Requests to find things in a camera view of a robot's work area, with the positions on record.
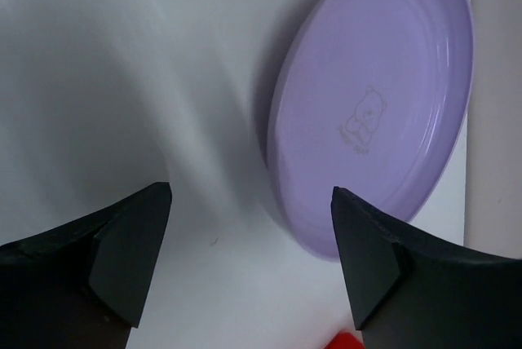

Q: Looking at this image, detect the purple plate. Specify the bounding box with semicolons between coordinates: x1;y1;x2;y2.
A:
267;0;475;260

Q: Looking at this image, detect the red plastic bin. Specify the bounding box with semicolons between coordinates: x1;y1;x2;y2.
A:
324;331;365;349

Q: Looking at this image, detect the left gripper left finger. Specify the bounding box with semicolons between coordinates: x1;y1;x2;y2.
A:
1;182;172;348

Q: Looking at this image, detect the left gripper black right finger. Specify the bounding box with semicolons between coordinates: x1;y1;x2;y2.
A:
331;187;521;348

